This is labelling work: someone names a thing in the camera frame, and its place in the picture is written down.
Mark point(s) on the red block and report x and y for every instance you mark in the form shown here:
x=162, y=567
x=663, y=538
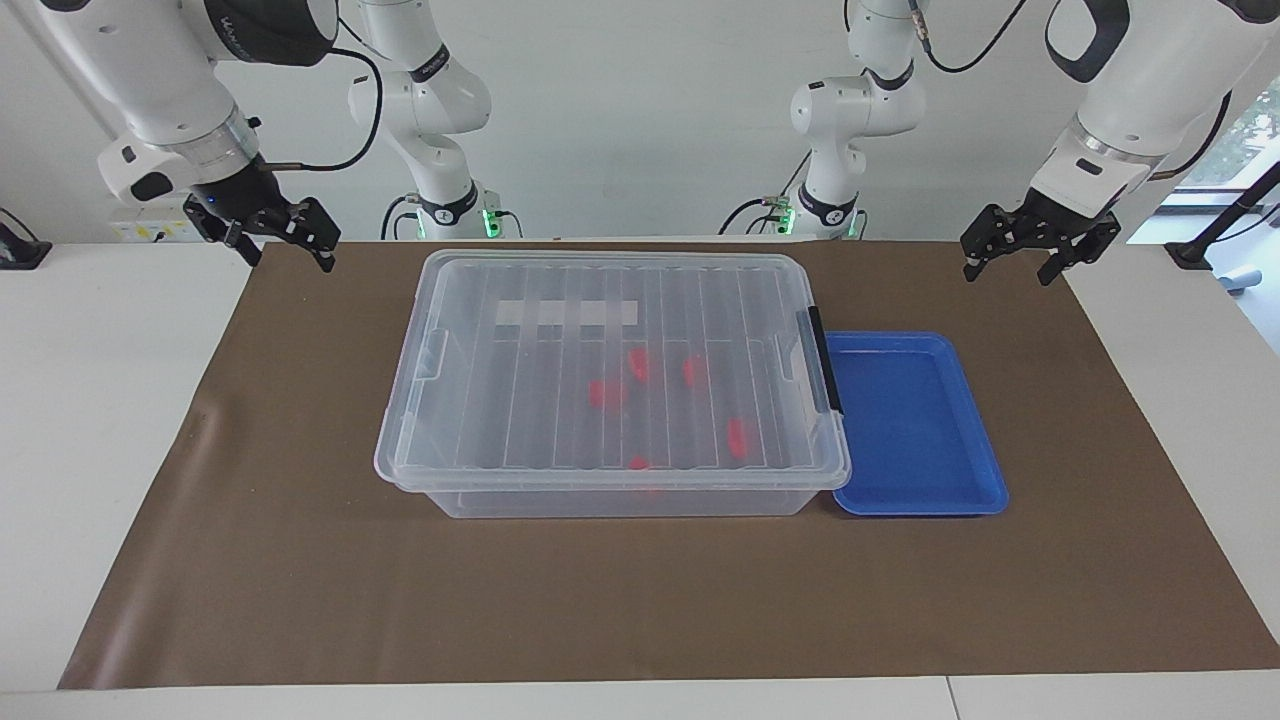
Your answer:
x=605, y=394
x=638, y=363
x=738, y=438
x=640, y=464
x=693, y=371

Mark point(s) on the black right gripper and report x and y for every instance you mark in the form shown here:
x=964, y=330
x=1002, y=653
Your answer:
x=235, y=205

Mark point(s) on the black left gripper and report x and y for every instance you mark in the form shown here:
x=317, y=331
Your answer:
x=1050, y=218

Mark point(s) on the black table clamp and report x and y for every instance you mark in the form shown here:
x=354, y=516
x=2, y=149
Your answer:
x=20, y=255

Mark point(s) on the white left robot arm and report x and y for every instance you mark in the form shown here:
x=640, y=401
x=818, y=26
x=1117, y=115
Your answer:
x=1140, y=100

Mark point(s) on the brown table mat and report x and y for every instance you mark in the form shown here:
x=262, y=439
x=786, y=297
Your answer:
x=300, y=580

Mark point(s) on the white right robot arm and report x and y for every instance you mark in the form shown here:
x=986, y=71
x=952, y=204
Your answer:
x=150, y=90

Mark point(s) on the white power strip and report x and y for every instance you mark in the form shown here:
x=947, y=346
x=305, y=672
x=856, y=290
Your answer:
x=140, y=230

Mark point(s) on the clear plastic storage box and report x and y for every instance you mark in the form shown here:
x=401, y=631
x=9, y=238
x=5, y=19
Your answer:
x=600, y=503

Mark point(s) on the white label on box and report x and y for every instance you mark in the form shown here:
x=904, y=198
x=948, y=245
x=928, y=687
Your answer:
x=520, y=313

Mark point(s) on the black camera stand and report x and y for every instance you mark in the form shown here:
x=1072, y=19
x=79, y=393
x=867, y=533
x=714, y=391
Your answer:
x=1190, y=255

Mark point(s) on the blue plastic tray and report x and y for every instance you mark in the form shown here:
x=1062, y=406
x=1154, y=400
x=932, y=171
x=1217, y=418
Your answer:
x=910, y=430

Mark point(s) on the clear ribbed plastic lid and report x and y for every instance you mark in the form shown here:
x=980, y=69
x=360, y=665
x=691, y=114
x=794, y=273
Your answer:
x=560, y=420

